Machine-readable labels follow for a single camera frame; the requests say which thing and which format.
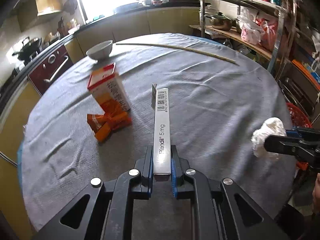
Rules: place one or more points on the crumpled orange packaging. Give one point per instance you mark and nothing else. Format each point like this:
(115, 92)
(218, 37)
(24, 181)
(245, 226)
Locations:
(112, 120)

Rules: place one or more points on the metal kitchen shelf rack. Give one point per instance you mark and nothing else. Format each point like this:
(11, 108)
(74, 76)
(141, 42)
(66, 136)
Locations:
(282, 34)

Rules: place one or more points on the red plastic bag on shelf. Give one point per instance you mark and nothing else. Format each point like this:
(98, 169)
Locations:
(270, 32)

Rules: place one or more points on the steel pot on shelf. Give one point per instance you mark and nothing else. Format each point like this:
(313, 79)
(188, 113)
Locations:
(220, 21)

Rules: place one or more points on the white tissue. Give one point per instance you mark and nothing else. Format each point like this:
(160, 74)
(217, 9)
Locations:
(271, 126)

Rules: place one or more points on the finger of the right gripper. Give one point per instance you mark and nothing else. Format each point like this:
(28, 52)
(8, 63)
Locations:
(304, 133)
(287, 147)

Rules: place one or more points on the red plastic mesh basket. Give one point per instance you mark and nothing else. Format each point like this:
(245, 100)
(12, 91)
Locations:
(299, 119)

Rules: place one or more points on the white ceramic bowl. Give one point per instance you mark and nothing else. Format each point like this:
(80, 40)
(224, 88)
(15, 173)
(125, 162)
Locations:
(100, 51)

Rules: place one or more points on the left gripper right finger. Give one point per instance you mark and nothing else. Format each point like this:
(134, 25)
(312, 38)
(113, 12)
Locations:
(186, 186)

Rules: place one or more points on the black wok on stove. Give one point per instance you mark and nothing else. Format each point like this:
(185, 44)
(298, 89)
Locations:
(29, 47)

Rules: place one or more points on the white plastic bag on shelf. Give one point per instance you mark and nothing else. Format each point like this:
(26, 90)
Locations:
(250, 31)

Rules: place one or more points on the dark red oven front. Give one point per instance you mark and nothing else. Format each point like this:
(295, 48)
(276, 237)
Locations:
(50, 69)

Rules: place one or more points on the white Plendil medicine box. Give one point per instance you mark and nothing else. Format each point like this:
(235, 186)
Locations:
(161, 135)

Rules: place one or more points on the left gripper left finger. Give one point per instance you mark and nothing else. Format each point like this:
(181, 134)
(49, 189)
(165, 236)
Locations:
(137, 182)

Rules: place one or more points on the yellow wall cabinets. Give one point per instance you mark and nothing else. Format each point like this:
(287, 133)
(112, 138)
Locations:
(34, 12)

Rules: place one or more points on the orange white carton box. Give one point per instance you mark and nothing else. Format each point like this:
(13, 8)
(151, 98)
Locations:
(107, 89)

